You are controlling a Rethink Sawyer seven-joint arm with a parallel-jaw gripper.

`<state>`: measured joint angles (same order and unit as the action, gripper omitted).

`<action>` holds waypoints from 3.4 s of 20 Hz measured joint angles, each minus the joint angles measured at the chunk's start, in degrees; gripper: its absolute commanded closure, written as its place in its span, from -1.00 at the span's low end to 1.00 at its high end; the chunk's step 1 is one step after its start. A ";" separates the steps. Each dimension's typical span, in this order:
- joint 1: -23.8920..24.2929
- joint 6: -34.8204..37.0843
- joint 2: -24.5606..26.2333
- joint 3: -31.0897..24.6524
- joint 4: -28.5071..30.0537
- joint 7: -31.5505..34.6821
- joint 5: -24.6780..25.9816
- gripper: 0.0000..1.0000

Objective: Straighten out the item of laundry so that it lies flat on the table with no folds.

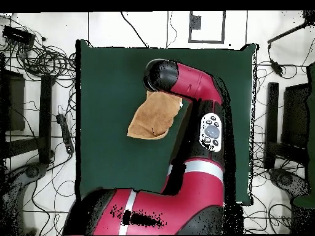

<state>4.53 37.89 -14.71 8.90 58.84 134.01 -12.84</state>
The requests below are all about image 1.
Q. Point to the orange terry towel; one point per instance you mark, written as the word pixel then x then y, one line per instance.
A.
pixel 152 116

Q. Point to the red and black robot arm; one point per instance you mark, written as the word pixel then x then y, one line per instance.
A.
pixel 192 191

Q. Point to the dark green table cloth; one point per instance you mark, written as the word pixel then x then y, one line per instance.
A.
pixel 110 98

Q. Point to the black power strip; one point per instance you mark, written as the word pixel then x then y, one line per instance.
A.
pixel 65 132

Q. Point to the black power adapter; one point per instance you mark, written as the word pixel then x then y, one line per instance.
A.
pixel 276 67

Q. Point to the black tripod pole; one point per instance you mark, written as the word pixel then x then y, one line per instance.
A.
pixel 285 33

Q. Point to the black electronics box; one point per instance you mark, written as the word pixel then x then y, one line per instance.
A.
pixel 18 35

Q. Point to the grey square frame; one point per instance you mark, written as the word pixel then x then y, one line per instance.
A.
pixel 190 34

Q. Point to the black metal frame stand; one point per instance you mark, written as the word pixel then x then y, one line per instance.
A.
pixel 273 118
pixel 45 110

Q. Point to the grey camera box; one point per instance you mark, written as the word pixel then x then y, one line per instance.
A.
pixel 196 22

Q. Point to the grey pedestal leg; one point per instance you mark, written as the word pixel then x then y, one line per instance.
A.
pixel 27 173
pixel 288 180

